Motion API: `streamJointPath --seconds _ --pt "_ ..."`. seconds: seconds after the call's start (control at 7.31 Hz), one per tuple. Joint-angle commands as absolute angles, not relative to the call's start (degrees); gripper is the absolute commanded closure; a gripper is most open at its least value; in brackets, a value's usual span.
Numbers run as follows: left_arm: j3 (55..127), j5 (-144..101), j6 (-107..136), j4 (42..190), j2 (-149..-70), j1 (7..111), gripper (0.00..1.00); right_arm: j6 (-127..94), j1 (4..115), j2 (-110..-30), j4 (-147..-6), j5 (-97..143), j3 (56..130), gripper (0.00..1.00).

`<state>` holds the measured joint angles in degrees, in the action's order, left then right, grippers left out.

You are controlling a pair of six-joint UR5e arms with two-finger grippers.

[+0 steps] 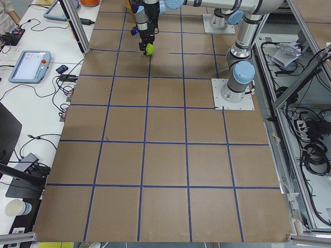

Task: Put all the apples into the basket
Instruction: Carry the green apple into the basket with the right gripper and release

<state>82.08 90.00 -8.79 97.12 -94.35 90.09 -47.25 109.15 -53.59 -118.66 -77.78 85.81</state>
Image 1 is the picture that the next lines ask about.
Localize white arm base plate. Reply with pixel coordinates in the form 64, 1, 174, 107
212, 79, 254, 111

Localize blue teach pendant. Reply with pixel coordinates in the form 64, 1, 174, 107
43, 1, 70, 21
8, 50, 52, 84

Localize black joystick controller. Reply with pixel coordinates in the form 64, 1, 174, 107
6, 28, 25, 46

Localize green apple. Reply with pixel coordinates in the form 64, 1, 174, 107
144, 43, 155, 56

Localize aluminium frame post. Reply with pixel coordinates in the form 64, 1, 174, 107
59, 0, 91, 54

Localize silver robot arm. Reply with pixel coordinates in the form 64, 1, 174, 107
129, 1, 166, 56

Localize black power adapter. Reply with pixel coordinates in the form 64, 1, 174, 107
80, 18, 95, 26

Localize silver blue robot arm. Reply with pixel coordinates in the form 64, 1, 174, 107
131, 1, 283, 103

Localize white paper cup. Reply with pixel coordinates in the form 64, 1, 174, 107
5, 199, 32, 216

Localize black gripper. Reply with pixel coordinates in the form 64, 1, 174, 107
144, 7, 159, 34
131, 22, 155, 52

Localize orange bucket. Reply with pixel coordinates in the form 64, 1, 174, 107
80, 0, 100, 7

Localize coiled black cables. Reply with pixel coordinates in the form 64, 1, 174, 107
301, 142, 331, 177

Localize small dark blue device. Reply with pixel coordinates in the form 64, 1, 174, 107
56, 65, 68, 74

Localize black monitor stand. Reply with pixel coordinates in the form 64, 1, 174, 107
1, 104, 50, 199

